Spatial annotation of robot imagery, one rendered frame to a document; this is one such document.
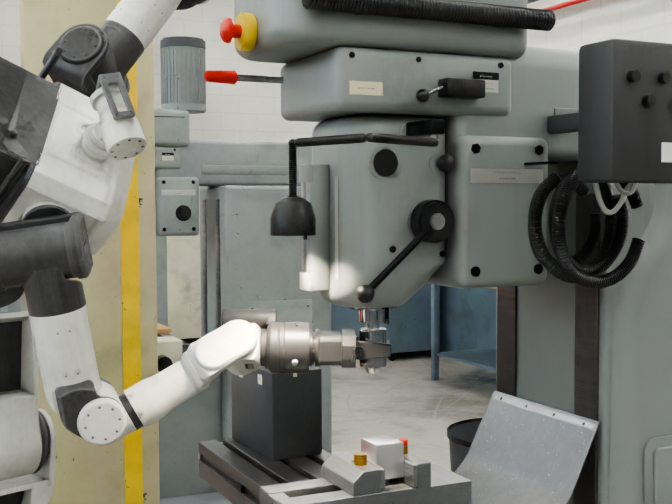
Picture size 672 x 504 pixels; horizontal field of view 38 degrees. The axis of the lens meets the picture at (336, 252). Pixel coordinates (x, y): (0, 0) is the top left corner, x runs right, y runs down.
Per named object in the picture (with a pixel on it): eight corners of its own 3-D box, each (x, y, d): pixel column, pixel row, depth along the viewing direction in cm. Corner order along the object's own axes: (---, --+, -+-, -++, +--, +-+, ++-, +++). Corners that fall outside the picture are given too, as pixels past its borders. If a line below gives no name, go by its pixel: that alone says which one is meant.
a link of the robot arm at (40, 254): (7, 323, 149) (-11, 238, 146) (16, 308, 158) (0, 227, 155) (83, 311, 151) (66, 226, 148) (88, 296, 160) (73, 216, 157)
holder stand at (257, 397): (272, 461, 204) (271, 367, 203) (231, 439, 223) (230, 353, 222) (322, 453, 210) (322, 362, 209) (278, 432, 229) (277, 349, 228)
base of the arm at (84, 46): (30, 75, 171) (90, 83, 169) (55, 17, 176) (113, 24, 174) (61, 121, 184) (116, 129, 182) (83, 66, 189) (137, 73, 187)
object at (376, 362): (354, 364, 169) (354, 333, 168) (378, 362, 171) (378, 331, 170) (367, 368, 164) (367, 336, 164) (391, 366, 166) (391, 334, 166)
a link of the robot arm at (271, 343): (285, 364, 161) (217, 364, 161) (286, 382, 171) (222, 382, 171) (286, 300, 166) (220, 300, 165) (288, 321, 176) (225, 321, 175)
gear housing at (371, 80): (338, 109, 149) (337, 43, 148) (277, 121, 171) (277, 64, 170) (515, 116, 163) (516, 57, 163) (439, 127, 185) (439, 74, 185)
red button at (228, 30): (225, 40, 151) (225, 15, 151) (217, 44, 155) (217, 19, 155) (245, 42, 153) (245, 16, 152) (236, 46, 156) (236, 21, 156)
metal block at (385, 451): (376, 480, 162) (376, 445, 161) (360, 471, 167) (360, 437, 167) (403, 477, 164) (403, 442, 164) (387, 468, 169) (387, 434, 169)
